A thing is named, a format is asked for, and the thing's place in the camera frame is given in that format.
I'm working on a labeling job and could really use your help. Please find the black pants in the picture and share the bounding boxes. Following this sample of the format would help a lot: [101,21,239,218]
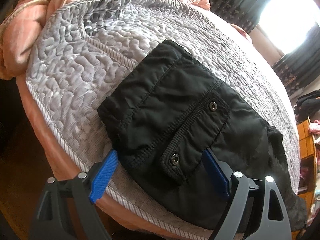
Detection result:
[98,40,306,231]

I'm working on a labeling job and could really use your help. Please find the dark right window curtain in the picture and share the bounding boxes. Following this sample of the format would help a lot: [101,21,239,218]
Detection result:
[272,24,320,96]

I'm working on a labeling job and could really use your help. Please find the orange wooden cabinet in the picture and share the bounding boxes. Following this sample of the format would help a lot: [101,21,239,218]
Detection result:
[292,119,319,239]

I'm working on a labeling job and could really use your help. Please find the black clothes on rack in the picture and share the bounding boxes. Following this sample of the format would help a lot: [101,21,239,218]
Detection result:
[294,89,320,123]

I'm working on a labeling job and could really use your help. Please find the pink clothes pile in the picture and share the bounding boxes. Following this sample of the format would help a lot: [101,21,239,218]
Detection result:
[309,120,320,138]

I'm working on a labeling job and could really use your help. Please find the grey quilted bed cover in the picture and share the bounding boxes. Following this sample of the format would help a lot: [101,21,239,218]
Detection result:
[26,0,306,239]

